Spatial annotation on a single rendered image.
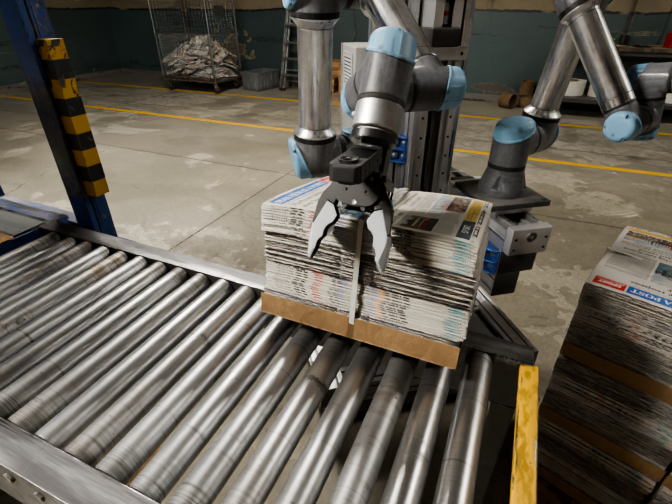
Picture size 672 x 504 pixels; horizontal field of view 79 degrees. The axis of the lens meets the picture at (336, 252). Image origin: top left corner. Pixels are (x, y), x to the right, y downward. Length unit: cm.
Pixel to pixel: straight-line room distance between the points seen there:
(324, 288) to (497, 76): 695
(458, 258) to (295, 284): 30
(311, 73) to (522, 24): 651
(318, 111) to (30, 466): 90
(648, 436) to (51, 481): 118
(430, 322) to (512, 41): 694
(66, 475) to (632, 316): 107
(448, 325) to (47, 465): 62
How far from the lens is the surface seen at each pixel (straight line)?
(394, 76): 65
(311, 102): 110
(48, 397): 86
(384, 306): 70
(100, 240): 129
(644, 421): 124
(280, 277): 77
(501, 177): 142
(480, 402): 75
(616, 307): 109
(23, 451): 80
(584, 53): 132
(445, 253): 64
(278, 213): 72
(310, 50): 107
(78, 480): 72
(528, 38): 748
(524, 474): 66
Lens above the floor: 135
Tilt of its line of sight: 31 degrees down
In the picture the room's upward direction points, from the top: straight up
